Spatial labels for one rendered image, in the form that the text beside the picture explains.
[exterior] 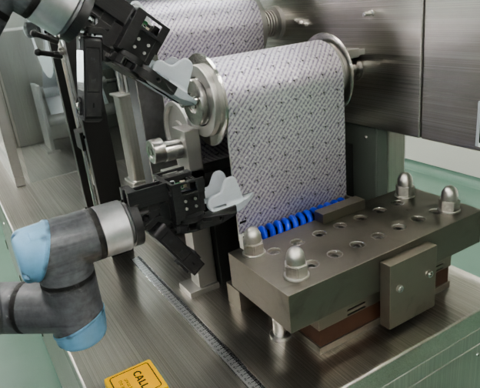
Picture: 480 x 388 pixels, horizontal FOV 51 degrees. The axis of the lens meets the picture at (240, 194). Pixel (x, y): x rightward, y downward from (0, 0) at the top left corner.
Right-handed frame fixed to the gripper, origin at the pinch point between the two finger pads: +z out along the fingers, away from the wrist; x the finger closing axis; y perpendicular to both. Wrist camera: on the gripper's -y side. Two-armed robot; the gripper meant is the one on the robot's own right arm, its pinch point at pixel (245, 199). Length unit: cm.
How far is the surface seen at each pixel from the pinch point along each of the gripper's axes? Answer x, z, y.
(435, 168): 173, 263, -105
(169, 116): 21.7, -2.3, 11.1
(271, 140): -0.3, 5.9, 8.7
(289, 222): -3.2, 6.2, -5.1
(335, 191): -0.2, 18.8, -4.0
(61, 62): 44, -15, 22
